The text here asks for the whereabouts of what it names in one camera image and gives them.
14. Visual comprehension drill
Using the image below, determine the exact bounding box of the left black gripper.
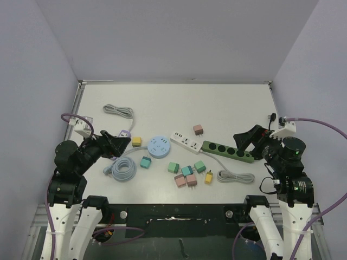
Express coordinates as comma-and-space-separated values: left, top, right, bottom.
76, 129, 131, 173

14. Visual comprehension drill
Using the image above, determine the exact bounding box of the teal plug adapter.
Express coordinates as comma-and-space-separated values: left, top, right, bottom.
181, 165, 194, 177
140, 157, 152, 169

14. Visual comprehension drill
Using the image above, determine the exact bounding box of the brown pink plug adapter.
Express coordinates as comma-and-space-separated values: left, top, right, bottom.
193, 125, 204, 136

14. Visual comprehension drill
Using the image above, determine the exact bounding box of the yellow plug adapter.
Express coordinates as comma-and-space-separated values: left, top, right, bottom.
204, 170, 213, 185
132, 136, 142, 147

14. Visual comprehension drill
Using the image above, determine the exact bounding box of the green plug adapter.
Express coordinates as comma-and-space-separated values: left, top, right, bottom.
194, 160, 206, 173
168, 162, 179, 174

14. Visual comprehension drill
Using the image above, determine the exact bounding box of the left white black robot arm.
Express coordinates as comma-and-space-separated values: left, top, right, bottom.
41, 130, 131, 259

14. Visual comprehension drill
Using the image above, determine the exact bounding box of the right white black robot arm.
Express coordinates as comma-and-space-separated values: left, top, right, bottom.
233, 125, 314, 259

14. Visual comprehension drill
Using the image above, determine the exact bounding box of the pink plug adapter right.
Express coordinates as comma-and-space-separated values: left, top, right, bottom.
185, 174, 197, 187

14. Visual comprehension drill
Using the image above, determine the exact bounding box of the pink plug adapter left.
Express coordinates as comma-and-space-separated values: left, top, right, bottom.
174, 174, 187, 188

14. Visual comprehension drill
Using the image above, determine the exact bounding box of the purple power strip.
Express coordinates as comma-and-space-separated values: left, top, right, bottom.
118, 129, 131, 138

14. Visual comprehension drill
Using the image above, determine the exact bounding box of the green power strip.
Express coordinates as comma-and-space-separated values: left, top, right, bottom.
201, 141, 255, 164

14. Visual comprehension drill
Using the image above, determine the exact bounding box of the round blue power strip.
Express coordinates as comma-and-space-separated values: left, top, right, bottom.
147, 136, 171, 159

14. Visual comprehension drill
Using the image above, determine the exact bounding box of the white power strip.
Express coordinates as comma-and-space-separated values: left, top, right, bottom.
170, 132, 202, 154

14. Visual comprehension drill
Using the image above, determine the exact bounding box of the grey bundled cable top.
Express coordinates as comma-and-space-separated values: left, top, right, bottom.
102, 103, 135, 131

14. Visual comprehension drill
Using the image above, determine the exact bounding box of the coiled blue power cable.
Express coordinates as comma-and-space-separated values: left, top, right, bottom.
102, 146, 149, 183

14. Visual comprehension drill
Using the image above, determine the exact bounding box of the black usb cable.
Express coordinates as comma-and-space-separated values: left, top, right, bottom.
267, 113, 277, 132

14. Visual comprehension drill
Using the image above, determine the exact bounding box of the white bundled cable right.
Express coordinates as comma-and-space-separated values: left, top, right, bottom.
202, 150, 256, 184

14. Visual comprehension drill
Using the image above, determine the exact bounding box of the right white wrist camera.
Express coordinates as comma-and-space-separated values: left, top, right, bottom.
269, 117, 297, 140

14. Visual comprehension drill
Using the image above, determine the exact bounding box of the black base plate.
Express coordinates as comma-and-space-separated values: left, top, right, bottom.
100, 203, 251, 238

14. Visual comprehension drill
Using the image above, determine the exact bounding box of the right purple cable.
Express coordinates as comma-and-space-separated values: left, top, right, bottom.
287, 117, 347, 260

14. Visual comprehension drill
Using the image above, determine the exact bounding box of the purple cable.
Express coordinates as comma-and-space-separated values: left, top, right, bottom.
287, 117, 347, 260
44, 113, 94, 260

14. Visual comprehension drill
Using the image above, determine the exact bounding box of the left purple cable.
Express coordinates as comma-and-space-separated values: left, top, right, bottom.
44, 113, 94, 260

